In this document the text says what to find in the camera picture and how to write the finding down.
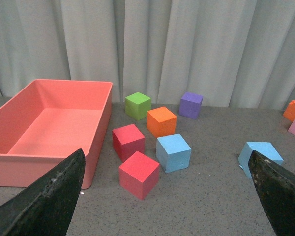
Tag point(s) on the light blue foam cube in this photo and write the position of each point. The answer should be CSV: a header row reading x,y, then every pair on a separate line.
x,y
173,152
264,148

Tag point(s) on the purple foam cube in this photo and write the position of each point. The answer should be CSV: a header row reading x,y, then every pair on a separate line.
x,y
190,105

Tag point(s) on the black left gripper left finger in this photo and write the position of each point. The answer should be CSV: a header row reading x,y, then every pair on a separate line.
x,y
46,207

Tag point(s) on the grey curtain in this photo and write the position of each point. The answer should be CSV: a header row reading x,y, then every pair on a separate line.
x,y
235,53

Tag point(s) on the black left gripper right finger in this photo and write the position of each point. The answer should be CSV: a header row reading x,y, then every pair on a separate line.
x,y
275,187

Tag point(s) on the green foam cube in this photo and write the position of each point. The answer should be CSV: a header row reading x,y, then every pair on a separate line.
x,y
137,105

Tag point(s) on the pink plastic bin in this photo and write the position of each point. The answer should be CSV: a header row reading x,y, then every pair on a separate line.
x,y
46,122

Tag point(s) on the orange foam cube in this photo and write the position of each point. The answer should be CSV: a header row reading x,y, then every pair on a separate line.
x,y
289,112
161,122

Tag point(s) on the orange foam cube centre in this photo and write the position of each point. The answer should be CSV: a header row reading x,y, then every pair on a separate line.
x,y
161,122

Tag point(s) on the red foam cube front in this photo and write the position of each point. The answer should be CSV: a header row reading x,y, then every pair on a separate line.
x,y
139,174

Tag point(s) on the dark red foam cube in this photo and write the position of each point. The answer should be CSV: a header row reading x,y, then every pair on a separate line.
x,y
127,140

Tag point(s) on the orange foam cube right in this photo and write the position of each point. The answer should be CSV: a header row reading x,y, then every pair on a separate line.
x,y
289,112

